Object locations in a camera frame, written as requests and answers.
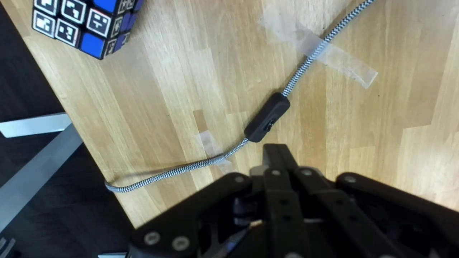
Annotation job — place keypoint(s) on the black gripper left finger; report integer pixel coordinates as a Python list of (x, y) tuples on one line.
[(205, 220)]

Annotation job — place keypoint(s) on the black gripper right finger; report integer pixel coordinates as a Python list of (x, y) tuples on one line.
[(363, 220)]

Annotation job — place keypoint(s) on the wide clear tape strip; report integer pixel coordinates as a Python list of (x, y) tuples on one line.
[(344, 62)]

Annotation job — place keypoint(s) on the small clear tape piece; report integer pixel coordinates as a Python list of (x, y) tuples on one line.
[(206, 141)]

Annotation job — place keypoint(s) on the blue green stickered Rubik's cube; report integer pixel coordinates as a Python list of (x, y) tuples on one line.
[(93, 43)]

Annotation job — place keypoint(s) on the gray metal table frame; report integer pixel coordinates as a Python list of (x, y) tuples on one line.
[(37, 177)]

